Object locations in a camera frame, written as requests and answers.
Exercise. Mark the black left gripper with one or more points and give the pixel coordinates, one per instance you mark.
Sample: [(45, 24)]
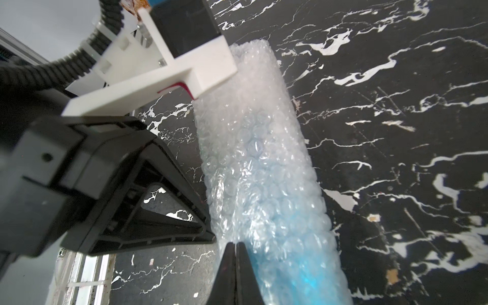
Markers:
[(100, 185)]

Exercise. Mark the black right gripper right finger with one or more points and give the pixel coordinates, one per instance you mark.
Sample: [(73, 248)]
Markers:
[(247, 289)]

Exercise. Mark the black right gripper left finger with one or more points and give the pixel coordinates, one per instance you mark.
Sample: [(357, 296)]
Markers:
[(224, 287)]

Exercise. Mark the clear bubble wrap sheet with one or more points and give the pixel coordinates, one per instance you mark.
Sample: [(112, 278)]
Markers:
[(251, 142)]

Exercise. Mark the aluminium front rail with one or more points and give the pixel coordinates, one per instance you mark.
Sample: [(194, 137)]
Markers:
[(81, 279)]

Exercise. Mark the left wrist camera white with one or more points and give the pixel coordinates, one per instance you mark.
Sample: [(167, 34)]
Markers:
[(180, 44)]

